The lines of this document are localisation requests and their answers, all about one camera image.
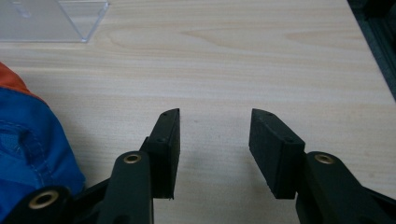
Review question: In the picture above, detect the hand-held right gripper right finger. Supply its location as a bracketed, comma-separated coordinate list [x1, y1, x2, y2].
[248, 107, 306, 200]

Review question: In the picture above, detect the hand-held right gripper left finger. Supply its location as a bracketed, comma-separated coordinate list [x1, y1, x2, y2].
[138, 107, 181, 200]

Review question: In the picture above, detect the blue and orange cloth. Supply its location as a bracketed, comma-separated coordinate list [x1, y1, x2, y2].
[0, 61, 87, 221]

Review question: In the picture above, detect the clear plastic box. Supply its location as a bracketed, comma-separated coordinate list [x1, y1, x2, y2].
[0, 0, 110, 44]

